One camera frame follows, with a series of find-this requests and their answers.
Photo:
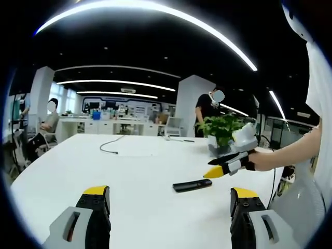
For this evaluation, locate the black pen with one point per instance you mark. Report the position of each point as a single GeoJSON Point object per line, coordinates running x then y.
{"type": "Point", "coordinates": [189, 140]}

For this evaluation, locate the potted green plant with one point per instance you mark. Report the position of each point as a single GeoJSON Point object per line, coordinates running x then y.
{"type": "Point", "coordinates": [220, 129]}

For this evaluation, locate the white counter with cabinets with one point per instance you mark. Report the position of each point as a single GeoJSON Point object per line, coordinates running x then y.
{"type": "Point", "coordinates": [103, 125]}

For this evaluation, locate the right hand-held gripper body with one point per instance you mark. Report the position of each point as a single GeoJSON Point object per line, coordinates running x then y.
{"type": "Point", "coordinates": [245, 137]}

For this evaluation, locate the black metal stand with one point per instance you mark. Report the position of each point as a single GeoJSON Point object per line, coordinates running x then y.
{"type": "Point", "coordinates": [15, 135]}

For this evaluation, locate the white office chair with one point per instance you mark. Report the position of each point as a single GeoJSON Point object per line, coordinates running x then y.
{"type": "Point", "coordinates": [174, 125]}

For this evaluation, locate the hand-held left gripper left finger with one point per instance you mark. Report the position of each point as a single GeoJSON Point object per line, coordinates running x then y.
{"type": "Point", "coordinates": [75, 228]}

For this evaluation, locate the grey mesh office chair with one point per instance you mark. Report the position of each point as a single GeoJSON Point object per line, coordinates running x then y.
{"type": "Point", "coordinates": [301, 215]}

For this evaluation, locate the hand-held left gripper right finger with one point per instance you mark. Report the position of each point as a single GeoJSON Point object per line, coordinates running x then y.
{"type": "Point", "coordinates": [256, 228]}

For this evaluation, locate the black remote control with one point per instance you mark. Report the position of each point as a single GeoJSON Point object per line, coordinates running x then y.
{"type": "Point", "coordinates": [193, 185]}

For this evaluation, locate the small white device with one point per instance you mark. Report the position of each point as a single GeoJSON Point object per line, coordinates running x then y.
{"type": "Point", "coordinates": [168, 137]}

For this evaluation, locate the blue container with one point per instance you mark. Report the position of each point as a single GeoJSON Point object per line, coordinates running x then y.
{"type": "Point", "coordinates": [96, 115]}

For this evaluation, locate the ceiling light strip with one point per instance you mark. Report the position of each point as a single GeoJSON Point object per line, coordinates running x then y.
{"type": "Point", "coordinates": [220, 36]}
{"type": "Point", "coordinates": [116, 93]}
{"type": "Point", "coordinates": [277, 103]}
{"type": "Point", "coordinates": [116, 81]}

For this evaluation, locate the white chest device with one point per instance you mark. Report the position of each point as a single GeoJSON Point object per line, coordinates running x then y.
{"type": "Point", "coordinates": [298, 18]}

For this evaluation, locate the person's right hand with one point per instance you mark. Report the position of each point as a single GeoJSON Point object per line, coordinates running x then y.
{"type": "Point", "coordinates": [260, 160]}

